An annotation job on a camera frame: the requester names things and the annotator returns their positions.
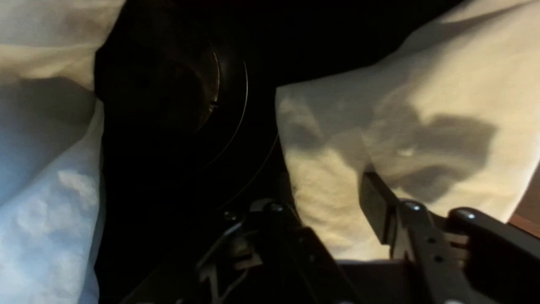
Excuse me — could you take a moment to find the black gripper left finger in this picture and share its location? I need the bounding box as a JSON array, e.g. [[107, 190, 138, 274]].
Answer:
[[119, 196, 360, 304]]

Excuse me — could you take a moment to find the white cloth towel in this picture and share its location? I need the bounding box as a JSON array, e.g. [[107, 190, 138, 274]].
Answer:
[[0, 0, 126, 304], [273, 0, 540, 262]]

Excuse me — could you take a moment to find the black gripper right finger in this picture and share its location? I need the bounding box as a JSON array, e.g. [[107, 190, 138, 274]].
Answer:
[[359, 166, 540, 304]]

